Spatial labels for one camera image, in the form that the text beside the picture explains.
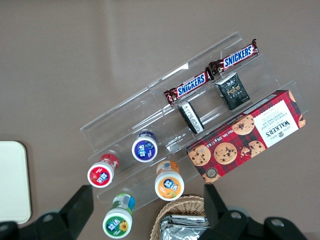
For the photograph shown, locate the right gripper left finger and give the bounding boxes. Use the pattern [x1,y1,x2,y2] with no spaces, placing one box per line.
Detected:
[19,184,95,240]

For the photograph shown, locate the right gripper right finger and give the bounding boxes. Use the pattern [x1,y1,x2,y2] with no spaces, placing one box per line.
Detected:
[202,184,266,240]

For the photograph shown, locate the light tan wicker basket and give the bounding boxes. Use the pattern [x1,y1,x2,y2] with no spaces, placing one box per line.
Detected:
[150,194,211,240]

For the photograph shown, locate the cream rectangular serving tray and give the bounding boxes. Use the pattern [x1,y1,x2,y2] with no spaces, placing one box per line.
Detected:
[0,140,33,225]

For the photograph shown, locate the stack of foil containers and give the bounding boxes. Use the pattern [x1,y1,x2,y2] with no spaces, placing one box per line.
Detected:
[159,214,212,240]

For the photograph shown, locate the green lid gum jar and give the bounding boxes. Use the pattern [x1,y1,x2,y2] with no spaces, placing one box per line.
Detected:
[102,192,136,239]

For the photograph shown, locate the red lid gum jar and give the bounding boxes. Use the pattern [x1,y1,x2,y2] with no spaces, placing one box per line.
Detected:
[87,153,120,188]

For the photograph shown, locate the orange lid gum jar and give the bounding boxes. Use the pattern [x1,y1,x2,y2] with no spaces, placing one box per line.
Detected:
[154,160,185,202]

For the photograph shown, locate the red Walkers cookie box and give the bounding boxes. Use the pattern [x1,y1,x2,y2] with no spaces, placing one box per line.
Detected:
[185,89,306,185]

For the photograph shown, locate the blue lid gum jar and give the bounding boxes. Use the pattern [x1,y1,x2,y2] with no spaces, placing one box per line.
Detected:
[131,131,159,163]

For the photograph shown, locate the small black tissue pack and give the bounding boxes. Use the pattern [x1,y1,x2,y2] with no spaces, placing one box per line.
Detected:
[177,101,205,135]
[214,72,251,111]

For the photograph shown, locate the clear acrylic stepped stand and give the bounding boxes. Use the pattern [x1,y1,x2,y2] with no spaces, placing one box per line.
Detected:
[79,31,311,209]

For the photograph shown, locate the Snickers chocolate bar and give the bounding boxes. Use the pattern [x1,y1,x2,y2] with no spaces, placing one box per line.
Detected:
[163,71,215,106]
[208,38,260,77]

